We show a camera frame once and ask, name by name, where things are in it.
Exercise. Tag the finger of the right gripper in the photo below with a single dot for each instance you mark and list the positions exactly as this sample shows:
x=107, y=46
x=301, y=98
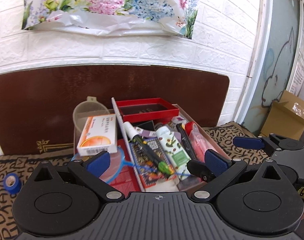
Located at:
x=200, y=170
x=250, y=143

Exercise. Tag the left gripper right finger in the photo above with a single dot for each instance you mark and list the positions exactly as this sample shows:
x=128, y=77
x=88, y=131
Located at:
x=226, y=172

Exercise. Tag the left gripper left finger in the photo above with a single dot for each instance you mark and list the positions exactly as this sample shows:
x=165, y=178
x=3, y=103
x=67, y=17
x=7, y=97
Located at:
x=89, y=172

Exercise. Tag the white floral cream tube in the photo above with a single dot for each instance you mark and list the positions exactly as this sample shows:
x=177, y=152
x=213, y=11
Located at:
x=174, y=151

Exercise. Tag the orange white medicine box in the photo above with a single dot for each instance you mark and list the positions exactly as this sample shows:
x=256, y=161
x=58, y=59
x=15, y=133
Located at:
x=99, y=134

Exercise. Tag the red tape roll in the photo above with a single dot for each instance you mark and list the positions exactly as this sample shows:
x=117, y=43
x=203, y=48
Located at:
x=189, y=127

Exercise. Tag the blue tape roll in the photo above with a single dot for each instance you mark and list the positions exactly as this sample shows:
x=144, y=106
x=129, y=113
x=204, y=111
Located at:
x=12, y=183

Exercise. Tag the pink plastic pouch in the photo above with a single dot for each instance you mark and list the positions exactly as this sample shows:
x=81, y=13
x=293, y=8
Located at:
x=200, y=144

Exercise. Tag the blue rimmed strainer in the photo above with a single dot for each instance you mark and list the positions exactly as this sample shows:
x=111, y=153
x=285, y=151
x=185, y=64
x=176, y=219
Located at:
x=109, y=167

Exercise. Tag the red booklet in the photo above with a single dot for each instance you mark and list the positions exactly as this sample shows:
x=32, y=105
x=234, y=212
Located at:
x=123, y=178

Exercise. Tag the black green marker pen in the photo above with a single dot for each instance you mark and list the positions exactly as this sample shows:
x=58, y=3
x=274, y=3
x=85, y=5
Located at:
x=134, y=136

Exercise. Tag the cardboard box on floor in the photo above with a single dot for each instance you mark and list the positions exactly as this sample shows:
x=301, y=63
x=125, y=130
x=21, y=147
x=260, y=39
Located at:
x=286, y=117

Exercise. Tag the white plastic knife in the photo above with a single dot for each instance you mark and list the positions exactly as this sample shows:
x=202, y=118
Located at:
x=125, y=137

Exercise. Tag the cardboard storage box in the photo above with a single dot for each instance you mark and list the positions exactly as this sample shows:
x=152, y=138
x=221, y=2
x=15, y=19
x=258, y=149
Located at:
x=147, y=130

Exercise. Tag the clear plastic measuring cup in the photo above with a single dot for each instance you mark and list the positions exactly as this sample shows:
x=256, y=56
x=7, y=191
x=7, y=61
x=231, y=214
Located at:
x=85, y=109

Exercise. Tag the dark wooden headboard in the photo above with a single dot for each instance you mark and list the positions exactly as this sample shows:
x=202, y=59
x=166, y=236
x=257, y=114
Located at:
x=36, y=106

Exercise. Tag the floral plastic bag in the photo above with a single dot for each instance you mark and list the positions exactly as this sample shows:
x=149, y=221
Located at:
x=112, y=17

